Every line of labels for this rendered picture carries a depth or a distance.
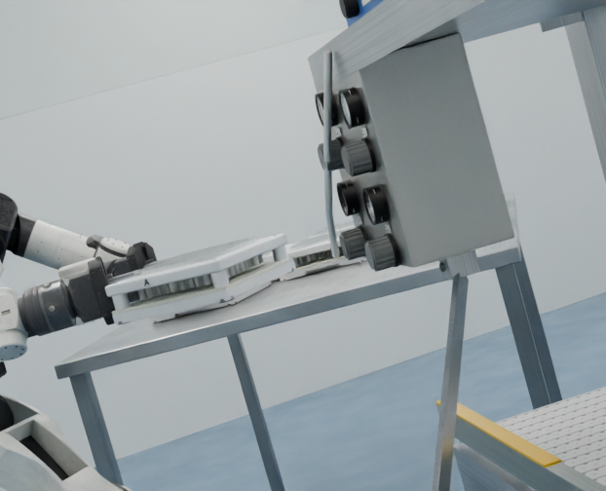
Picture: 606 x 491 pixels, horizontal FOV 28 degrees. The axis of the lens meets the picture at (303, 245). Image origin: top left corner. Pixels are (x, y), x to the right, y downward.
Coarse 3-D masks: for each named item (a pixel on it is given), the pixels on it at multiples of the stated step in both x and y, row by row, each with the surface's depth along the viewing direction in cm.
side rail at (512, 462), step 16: (464, 432) 126; (480, 432) 119; (480, 448) 121; (496, 448) 115; (496, 464) 117; (512, 464) 111; (528, 464) 106; (560, 464) 101; (528, 480) 107; (544, 480) 103; (560, 480) 98; (576, 480) 96; (592, 480) 95
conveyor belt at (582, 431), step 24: (552, 408) 133; (576, 408) 130; (600, 408) 128; (528, 432) 127; (552, 432) 124; (576, 432) 122; (600, 432) 120; (576, 456) 114; (600, 456) 112; (600, 480) 105
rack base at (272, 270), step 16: (256, 272) 213; (272, 272) 217; (288, 272) 222; (208, 288) 207; (224, 288) 203; (240, 288) 207; (144, 304) 211; (160, 304) 210; (176, 304) 208; (192, 304) 206; (208, 304) 205; (128, 320) 213
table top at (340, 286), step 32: (512, 224) 310; (480, 256) 265; (512, 256) 264; (288, 288) 307; (320, 288) 288; (352, 288) 271; (384, 288) 269; (192, 320) 298; (224, 320) 279; (256, 320) 275; (288, 320) 274; (96, 352) 287; (128, 352) 281; (160, 352) 279
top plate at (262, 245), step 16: (272, 240) 219; (224, 256) 206; (240, 256) 209; (160, 272) 211; (176, 272) 207; (192, 272) 205; (208, 272) 204; (112, 288) 214; (128, 288) 212; (144, 288) 211
